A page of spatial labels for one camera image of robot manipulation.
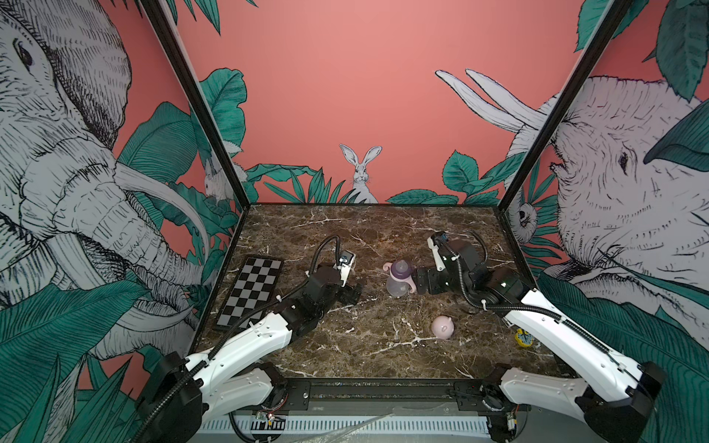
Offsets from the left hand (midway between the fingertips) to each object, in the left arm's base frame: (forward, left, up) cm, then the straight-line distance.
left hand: (351, 268), depth 80 cm
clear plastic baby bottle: (+2, -16, -17) cm, 23 cm away
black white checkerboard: (+2, +34, -16) cm, 37 cm away
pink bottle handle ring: (+6, -12, -10) cm, 17 cm away
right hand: (-4, -20, +6) cm, 21 cm away
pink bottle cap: (-14, -27, -13) cm, 34 cm away
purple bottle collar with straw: (+1, -16, -3) cm, 16 cm away
